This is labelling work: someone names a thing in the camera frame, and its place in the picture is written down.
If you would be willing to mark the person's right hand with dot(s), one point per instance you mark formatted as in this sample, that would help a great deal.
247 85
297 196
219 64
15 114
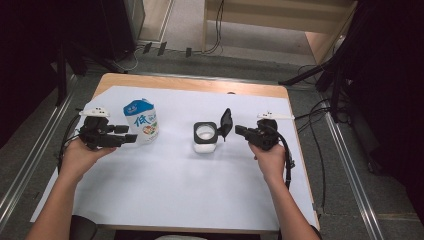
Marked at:
270 163

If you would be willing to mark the black metal stand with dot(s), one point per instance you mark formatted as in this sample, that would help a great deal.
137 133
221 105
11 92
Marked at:
61 76

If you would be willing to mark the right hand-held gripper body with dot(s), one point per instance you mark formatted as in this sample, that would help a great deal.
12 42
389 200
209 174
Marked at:
265 135

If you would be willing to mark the white and blue salt bag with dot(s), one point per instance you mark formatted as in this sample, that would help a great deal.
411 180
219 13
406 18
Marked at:
141 121

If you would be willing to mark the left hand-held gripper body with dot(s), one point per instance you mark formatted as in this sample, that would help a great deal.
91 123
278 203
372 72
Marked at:
95 133

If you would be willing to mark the person's left hand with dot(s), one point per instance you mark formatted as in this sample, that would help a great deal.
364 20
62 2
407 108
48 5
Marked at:
81 160

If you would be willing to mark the metal floor rail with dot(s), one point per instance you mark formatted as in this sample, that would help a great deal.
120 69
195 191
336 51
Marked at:
30 160
353 180

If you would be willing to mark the black tripod stand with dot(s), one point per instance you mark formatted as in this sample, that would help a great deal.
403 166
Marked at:
320 71

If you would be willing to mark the clear jar with black lid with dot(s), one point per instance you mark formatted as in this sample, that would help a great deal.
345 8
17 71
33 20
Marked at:
205 133

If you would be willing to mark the light wooden shelf unit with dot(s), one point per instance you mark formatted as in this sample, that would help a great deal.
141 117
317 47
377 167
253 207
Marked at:
280 13

